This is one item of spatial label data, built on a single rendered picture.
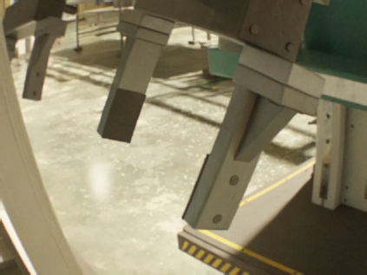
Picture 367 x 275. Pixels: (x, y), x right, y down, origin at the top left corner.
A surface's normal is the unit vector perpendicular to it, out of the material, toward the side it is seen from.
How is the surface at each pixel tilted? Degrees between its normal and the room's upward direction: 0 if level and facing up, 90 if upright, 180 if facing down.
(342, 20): 90
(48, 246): 90
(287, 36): 97
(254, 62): 66
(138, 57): 97
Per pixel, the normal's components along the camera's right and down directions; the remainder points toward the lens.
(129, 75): 0.49, 0.36
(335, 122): -0.78, 0.26
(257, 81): -0.81, -0.16
